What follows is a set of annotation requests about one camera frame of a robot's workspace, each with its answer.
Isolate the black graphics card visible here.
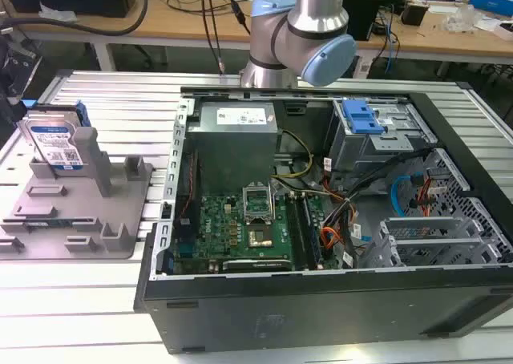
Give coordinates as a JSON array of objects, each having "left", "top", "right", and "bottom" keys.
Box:
[{"left": 220, "top": 259, "right": 293, "bottom": 273}]

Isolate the black open PC case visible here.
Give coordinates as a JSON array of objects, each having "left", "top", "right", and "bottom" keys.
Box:
[{"left": 133, "top": 85, "right": 513, "bottom": 355}]

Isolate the black device with stickers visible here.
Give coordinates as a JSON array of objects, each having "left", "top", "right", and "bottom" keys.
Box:
[{"left": 0, "top": 38, "right": 44, "bottom": 105}]

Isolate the wooden desk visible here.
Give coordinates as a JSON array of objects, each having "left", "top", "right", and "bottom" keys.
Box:
[{"left": 0, "top": 0, "right": 513, "bottom": 65}]

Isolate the black computer tower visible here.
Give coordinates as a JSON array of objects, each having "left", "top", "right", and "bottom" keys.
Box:
[{"left": 342, "top": 0, "right": 386, "bottom": 42}]

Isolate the hard disk in blue carrier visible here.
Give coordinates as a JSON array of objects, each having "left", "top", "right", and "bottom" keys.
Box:
[{"left": 22, "top": 103, "right": 90, "bottom": 171}]

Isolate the RAM stick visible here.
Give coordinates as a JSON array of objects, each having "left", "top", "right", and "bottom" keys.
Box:
[{"left": 16, "top": 218, "right": 77, "bottom": 227}]

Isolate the blue drive bay latch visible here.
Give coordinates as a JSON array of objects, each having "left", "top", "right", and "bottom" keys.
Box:
[{"left": 341, "top": 98, "right": 386, "bottom": 135}]

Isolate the grey parts rack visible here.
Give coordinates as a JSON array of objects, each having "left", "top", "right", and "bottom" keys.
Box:
[{"left": 0, "top": 126, "right": 155, "bottom": 261}]

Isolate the black hanging cable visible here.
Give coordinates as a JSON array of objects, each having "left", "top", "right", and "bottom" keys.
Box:
[{"left": 200, "top": 0, "right": 226, "bottom": 76}]

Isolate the grey metal drive cage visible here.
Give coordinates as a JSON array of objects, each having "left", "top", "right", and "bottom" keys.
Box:
[{"left": 322, "top": 98, "right": 438, "bottom": 173}]

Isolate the RAM slot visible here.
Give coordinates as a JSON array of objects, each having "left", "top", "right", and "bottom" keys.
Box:
[
  {"left": 301, "top": 195, "right": 324, "bottom": 269},
  {"left": 286, "top": 195, "right": 308, "bottom": 271}
]

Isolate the silver CPU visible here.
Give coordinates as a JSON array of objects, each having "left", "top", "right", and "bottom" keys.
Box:
[{"left": 247, "top": 227, "right": 274, "bottom": 248}]

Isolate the socket cover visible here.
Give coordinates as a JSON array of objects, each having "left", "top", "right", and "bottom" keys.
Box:
[{"left": 240, "top": 184, "right": 277, "bottom": 226}]

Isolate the orange wire bundle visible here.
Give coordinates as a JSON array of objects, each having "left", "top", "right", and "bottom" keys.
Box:
[{"left": 320, "top": 227, "right": 344, "bottom": 261}]

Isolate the blue SATA wire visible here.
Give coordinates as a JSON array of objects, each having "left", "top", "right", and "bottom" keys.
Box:
[{"left": 390, "top": 173, "right": 414, "bottom": 221}]

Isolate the blue cardboard box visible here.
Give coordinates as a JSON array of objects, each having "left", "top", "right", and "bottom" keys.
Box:
[{"left": 467, "top": 0, "right": 513, "bottom": 18}]

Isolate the silver expansion slot bracket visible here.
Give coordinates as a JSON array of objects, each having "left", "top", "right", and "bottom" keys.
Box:
[
  {"left": 380, "top": 216, "right": 463, "bottom": 237},
  {"left": 390, "top": 237, "right": 487, "bottom": 257}
]

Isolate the thick grey cable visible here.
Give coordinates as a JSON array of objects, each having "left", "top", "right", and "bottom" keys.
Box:
[{"left": 0, "top": 0, "right": 150, "bottom": 37}]

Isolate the yellow black power wire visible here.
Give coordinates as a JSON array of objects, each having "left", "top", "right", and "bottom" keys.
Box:
[{"left": 271, "top": 128, "right": 315, "bottom": 180}]

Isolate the green motherboard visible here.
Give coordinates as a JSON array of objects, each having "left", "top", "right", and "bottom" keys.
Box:
[{"left": 171, "top": 193, "right": 326, "bottom": 275}]

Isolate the red SATA wire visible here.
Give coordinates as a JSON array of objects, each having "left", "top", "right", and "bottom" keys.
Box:
[{"left": 414, "top": 172, "right": 434, "bottom": 223}]

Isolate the grey power supply unit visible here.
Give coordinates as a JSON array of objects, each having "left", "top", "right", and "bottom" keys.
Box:
[{"left": 187, "top": 102, "right": 278, "bottom": 196}]

